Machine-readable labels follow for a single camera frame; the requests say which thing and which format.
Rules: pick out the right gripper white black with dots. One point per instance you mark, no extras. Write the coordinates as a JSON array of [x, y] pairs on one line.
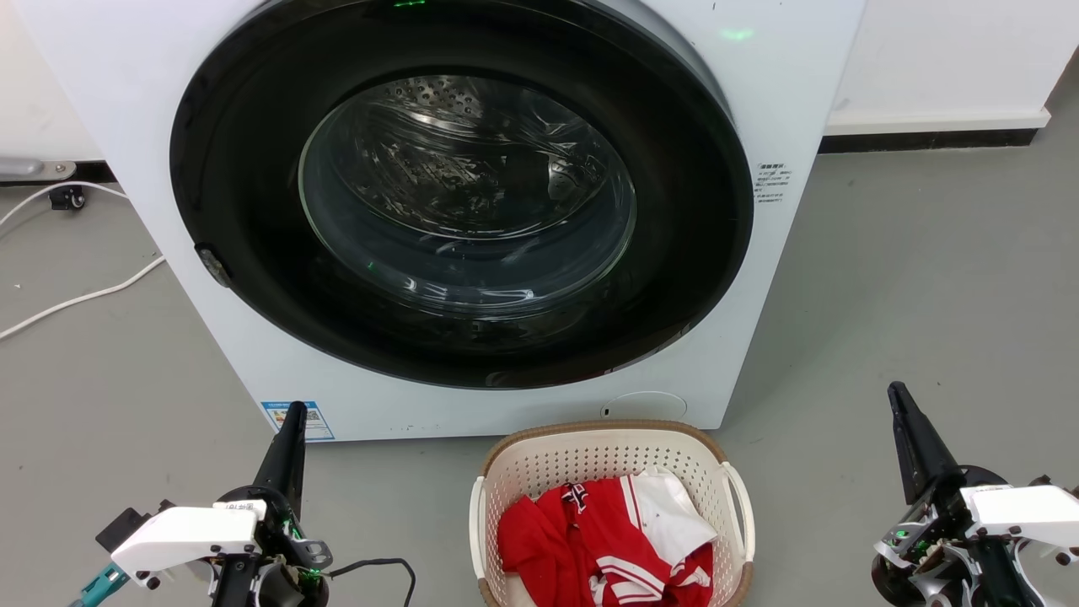
[[1003, 523]]

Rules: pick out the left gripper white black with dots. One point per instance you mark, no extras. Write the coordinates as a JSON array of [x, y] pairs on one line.
[[185, 535]]

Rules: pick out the cream perforated laundry basket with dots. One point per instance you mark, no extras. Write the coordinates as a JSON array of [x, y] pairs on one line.
[[539, 464]]

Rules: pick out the blue energy label sticker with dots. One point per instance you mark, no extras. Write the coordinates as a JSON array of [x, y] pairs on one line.
[[297, 419]]

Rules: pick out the grey washer door latch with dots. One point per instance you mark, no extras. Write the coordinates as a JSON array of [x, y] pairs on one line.
[[213, 265]]

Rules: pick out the red and white garment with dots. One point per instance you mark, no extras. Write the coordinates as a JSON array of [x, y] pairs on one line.
[[548, 548]]

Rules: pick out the round white filter cover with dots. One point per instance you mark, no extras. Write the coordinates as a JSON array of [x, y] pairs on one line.
[[645, 406]]

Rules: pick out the printed text warning label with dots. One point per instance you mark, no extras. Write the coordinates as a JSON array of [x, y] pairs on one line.
[[771, 183]]

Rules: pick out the black round washer door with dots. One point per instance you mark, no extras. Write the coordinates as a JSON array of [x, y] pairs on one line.
[[253, 126]]

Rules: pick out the small black caster wheel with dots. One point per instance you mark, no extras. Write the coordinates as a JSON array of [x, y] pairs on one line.
[[67, 198]]

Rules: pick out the white front-load washing machine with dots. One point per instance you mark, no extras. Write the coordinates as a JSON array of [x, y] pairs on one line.
[[784, 84]]

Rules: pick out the grey metal floor bracket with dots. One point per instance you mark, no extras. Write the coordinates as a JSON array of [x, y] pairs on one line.
[[34, 168]]

